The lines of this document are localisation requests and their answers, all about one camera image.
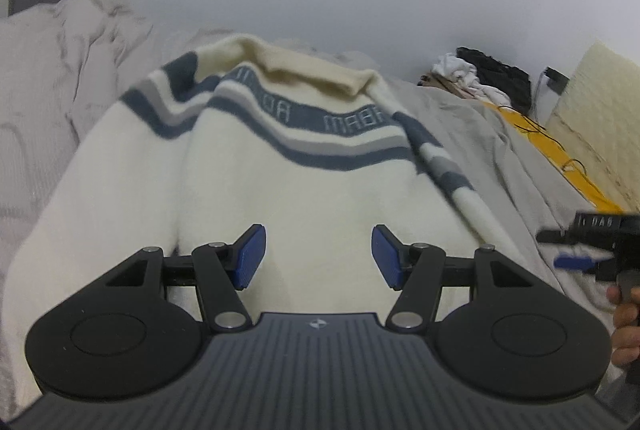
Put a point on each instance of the black charger plug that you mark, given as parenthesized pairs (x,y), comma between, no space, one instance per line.
(556,79)

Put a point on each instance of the black fuzzy cloth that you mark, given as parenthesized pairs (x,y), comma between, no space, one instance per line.
(505,73)

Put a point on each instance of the light grey rumpled sheet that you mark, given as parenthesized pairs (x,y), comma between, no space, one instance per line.
(45,75)

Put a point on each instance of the white crumpled cloth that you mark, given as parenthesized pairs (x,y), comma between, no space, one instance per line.
(467,75)

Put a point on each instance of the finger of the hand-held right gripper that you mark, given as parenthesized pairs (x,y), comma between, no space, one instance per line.
(575,261)
(555,236)

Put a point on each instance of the person's right hand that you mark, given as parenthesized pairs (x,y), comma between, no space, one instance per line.
(627,335)

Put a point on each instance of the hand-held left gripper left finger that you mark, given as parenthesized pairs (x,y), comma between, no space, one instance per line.
(249,257)

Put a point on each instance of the yellow pillow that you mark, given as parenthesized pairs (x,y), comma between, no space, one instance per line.
(555,150)

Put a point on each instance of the cream quilted headboard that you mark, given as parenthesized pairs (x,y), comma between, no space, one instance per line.
(600,110)

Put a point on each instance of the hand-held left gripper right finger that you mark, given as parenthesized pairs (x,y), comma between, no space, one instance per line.
(387,260)

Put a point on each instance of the cream blue-striped sweater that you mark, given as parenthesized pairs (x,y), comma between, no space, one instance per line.
(310,190)

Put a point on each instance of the grey dotted blanket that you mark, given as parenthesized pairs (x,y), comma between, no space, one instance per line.
(515,190)

